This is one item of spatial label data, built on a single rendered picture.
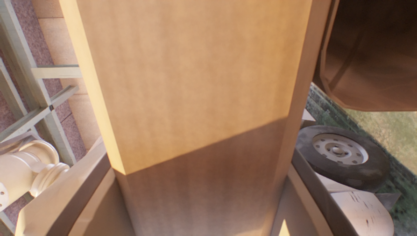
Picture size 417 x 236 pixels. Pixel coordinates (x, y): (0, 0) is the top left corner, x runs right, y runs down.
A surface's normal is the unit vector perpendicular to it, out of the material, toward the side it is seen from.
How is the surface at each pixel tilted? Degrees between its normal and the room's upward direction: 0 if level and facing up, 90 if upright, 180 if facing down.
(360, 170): 90
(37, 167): 113
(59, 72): 90
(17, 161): 134
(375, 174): 96
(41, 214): 83
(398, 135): 0
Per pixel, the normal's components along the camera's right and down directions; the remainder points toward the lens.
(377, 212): 0.08, -0.72
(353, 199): -0.04, -0.86
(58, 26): 0.01, 0.51
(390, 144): -1.00, 0.01
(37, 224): 0.22, -0.48
